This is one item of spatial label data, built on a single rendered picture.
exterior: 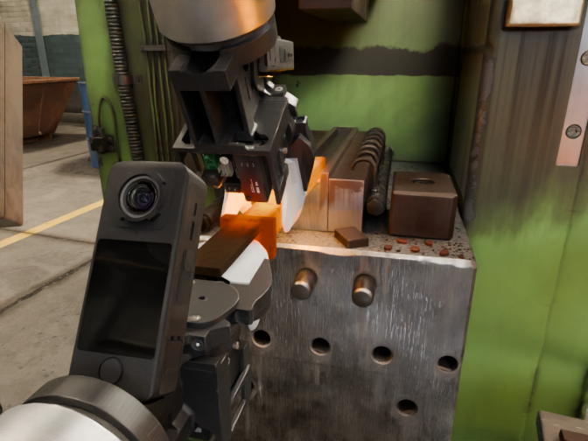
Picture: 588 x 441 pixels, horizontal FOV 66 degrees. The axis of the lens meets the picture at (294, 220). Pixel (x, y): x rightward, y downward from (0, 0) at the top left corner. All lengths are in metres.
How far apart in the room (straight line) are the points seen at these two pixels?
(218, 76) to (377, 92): 0.82
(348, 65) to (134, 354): 0.93
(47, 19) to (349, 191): 8.83
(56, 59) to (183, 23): 8.98
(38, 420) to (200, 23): 0.21
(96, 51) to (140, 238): 0.69
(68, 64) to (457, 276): 8.73
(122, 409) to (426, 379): 0.52
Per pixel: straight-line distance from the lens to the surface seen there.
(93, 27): 0.90
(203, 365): 0.25
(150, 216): 0.22
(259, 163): 0.32
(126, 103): 0.85
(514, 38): 0.75
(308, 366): 0.68
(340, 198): 0.62
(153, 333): 0.22
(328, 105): 1.09
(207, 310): 0.25
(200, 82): 0.28
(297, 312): 0.64
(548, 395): 0.98
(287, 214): 0.39
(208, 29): 0.28
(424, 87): 1.07
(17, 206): 0.73
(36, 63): 9.60
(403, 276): 0.59
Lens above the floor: 1.15
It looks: 20 degrees down
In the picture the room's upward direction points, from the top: straight up
